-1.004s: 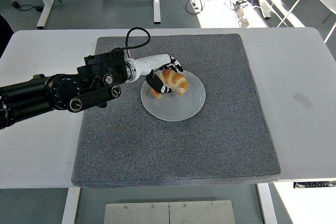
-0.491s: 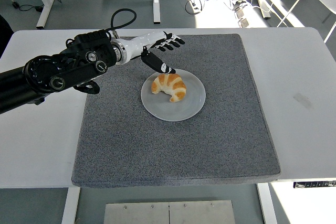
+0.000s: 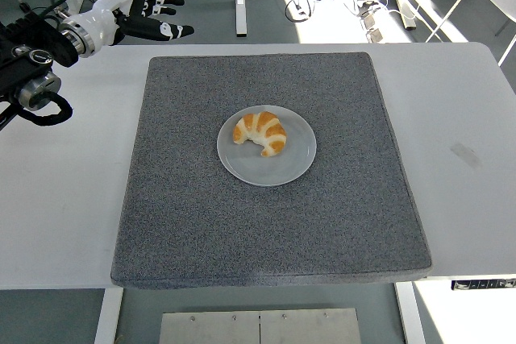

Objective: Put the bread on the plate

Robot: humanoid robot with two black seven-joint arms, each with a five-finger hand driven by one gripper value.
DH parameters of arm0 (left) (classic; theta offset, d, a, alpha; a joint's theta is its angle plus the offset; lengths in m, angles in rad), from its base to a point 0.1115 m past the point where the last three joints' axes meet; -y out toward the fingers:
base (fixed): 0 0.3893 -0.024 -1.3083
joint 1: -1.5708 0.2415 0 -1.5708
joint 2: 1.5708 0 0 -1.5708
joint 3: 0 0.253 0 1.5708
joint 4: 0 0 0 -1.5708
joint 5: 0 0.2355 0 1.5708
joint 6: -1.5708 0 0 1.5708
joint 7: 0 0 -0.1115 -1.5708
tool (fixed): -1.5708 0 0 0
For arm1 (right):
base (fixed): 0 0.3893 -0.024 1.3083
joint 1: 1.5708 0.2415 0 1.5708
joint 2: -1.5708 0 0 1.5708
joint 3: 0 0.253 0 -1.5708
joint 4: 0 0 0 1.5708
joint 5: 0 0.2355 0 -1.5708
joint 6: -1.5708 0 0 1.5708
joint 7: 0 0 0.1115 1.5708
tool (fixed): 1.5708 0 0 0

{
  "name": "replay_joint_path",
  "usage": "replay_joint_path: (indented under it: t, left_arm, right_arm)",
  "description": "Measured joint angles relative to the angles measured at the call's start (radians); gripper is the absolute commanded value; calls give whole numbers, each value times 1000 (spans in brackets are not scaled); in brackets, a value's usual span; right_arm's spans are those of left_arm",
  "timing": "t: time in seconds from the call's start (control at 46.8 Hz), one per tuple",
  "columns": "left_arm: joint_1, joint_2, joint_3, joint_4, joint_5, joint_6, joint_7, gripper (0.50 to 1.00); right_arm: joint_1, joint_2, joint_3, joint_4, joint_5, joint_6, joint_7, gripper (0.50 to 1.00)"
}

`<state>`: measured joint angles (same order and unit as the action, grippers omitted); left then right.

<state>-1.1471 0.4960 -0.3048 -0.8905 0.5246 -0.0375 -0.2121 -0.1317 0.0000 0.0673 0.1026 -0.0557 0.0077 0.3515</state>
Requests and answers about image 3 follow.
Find orange striped croissant bread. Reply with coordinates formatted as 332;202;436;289
232;110;288;158

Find table height control panel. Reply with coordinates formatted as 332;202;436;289
450;278;516;292

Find grey round plate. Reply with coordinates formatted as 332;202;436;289
216;104;318;188

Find grey speckled mat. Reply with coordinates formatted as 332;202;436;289
109;52;432;289

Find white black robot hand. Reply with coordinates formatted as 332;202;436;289
78;0;195;46

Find white table leg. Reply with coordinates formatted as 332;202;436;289
93;288;124;344
394;281;427;344

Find white power adapters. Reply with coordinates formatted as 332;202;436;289
360;11;388;44

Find grey metal plate with screws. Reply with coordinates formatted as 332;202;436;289
159;307;363;344

